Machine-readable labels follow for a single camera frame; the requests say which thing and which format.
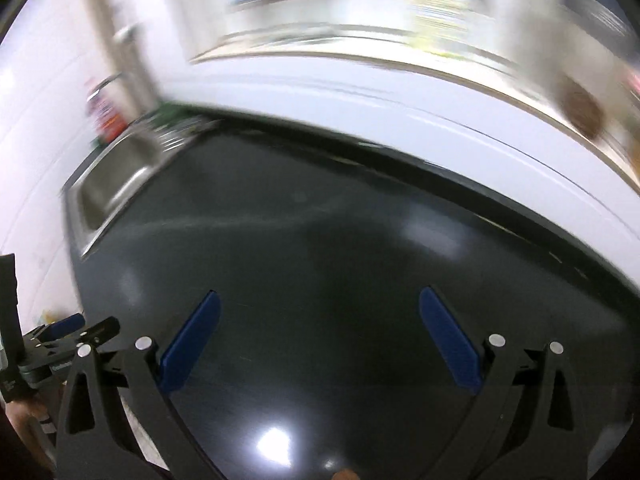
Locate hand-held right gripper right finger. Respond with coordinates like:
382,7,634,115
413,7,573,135
419,286,593,480

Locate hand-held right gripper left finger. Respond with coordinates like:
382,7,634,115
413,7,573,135
54,290,222,480

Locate dark brown round object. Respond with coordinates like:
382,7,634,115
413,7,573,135
557,77,606,141

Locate steel sink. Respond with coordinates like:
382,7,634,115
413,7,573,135
64,125,201,258

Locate person's left hand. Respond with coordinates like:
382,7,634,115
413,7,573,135
6,399,53,466

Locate red bottle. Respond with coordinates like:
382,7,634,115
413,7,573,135
87,77,126,143

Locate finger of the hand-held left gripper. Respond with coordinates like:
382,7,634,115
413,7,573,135
32,313,86,342
75,317,121,347

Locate green capped white bottle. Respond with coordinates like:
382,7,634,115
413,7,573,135
400,0,486,56

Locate green scrub sponge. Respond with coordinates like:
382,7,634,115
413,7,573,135
145,105,201,133

